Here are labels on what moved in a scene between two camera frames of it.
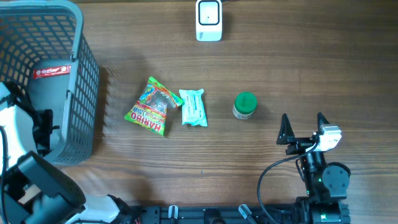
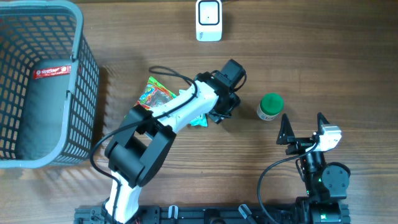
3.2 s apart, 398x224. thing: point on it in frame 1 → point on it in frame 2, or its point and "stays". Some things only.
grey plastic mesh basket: [43, 58] stays
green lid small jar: [245, 103] → [270, 106]
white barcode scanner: [209, 23] stays
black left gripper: [41, 142] → [219, 116]
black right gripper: [286, 135] stays
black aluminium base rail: [212, 214] stays
